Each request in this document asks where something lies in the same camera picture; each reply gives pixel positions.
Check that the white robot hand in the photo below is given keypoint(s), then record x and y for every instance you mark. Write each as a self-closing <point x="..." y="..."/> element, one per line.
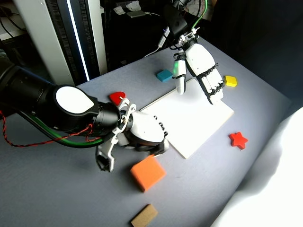
<point x="146" y="127"/>
<point x="200" y="60"/>

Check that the white paper pad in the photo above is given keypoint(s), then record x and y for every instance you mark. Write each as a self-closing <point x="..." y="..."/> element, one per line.
<point x="189" y="123"/>

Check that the yellow square block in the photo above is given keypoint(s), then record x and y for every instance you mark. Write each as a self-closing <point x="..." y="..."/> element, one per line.
<point x="230" y="81"/>

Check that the blue square block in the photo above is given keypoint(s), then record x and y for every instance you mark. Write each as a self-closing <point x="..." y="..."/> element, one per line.
<point x="164" y="75"/>

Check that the white usb adapter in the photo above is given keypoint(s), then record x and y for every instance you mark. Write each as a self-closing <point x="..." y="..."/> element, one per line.
<point x="163" y="37"/>

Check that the red heart block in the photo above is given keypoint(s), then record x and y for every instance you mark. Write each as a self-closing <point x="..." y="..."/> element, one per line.
<point x="116" y="97"/>

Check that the orange foam cube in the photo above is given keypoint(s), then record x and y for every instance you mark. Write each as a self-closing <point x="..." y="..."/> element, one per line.
<point x="146" y="175"/>

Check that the grey flat device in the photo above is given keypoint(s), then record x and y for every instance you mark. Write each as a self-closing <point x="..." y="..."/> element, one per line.
<point x="136" y="14"/>

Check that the brown flat wooden block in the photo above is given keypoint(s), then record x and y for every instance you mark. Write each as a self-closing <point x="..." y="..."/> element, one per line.
<point x="144" y="215"/>

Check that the red star block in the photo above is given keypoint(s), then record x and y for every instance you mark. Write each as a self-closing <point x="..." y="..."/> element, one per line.
<point x="237" y="140"/>

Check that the grey table cloth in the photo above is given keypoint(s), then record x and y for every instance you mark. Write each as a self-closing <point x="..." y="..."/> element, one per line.
<point x="71" y="194"/>

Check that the white cabinet with light strip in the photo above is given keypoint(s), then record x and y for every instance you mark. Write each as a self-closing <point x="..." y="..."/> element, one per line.
<point x="45" y="35"/>

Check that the white backdrop sheet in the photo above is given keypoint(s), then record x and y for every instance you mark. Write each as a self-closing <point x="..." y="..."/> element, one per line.
<point x="272" y="184"/>

